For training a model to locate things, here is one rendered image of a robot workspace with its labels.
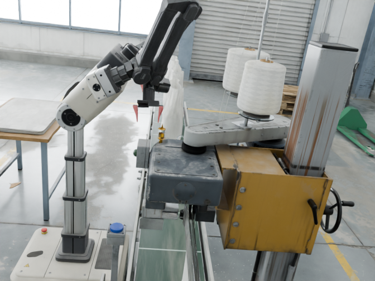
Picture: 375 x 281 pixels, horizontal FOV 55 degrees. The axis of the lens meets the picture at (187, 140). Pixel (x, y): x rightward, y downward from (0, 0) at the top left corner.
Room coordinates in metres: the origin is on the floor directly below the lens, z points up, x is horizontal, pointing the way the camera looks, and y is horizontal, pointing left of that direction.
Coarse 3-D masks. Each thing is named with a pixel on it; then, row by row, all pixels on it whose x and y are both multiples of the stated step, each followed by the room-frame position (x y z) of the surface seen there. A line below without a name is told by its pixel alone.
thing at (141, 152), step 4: (140, 140) 1.25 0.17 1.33; (144, 140) 1.25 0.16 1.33; (148, 140) 1.26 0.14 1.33; (140, 144) 1.21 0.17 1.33; (144, 144) 1.22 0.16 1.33; (148, 144) 1.22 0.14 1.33; (140, 148) 1.20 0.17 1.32; (144, 148) 1.20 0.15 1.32; (148, 148) 1.20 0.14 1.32; (140, 152) 1.20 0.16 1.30; (144, 152) 1.20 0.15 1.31; (148, 152) 1.20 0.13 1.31; (140, 156) 1.20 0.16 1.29; (144, 156) 1.20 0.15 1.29; (148, 156) 1.20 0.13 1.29; (136, 160) 1.20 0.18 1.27; (140, 160) 1.20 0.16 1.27; (144, 160) 1.20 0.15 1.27; (136, 164) 1.20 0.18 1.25; (140, 164) 1.20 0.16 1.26; (144, 164) 1.20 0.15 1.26
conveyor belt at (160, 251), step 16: (176, 224) 2.11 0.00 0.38; (144, 240) 1.89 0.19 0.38; (160, 240) 1.91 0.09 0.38; (176, 240) 1.93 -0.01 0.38; (144, 256) 1.74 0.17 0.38; (160, 256) 1.76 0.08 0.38; (176, 256) 1.78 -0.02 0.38; (144, 272) 1.61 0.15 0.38; (160, 272) 1.63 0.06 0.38; (176, 272) 1.65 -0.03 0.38
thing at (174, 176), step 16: (160, 144) 1.23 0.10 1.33; (176, 144) 1.23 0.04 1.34; (160, 160) 1.08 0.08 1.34; (176, 160) 1.10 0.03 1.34; (192, 160) 1.12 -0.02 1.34; (208, 160) 1.13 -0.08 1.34; (160, 176) 0.99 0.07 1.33; (176, 176) 0.99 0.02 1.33; (192, 176) 1.00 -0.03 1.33; (208, 176) 1.01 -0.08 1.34; (160, 192) 0.99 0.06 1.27; (176, 192) 0.99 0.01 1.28; (192, 192) 0.99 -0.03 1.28; (208, 192) 1.00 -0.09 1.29; (160, 208) 1.21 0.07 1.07
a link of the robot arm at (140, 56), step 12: (168, 0) 1.43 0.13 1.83; (180, 0) 1.43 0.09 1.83; (192, 0) 1.45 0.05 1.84; (168, 12) 1.44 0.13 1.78; (156, 24) 1.48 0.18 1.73; (168, 24) 1.48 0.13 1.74; (156, 36) 1.49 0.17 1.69; (144, 48) 1.53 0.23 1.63; (156, 48) 1.53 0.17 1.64; (132, 60) 1.61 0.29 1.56; (144, 60) 1.54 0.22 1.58; (132, 72) 1.57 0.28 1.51; (144, 72) 1.55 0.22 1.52
